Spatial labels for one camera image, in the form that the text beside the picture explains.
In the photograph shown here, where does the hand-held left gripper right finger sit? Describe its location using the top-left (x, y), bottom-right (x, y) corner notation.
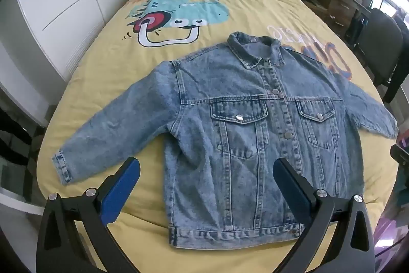
top-left (272, 158), bottom-right (375, 273)

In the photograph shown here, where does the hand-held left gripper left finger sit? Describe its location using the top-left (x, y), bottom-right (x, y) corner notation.
top-left (36, 157), bottom-right (141, 273)

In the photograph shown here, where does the blue denim jacket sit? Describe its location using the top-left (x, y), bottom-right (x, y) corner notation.
top-left (52, 31), bottom-right (399, 249)

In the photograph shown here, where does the dark chair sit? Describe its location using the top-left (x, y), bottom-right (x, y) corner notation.
top-left (353, 7), bottom-right (405, 88)

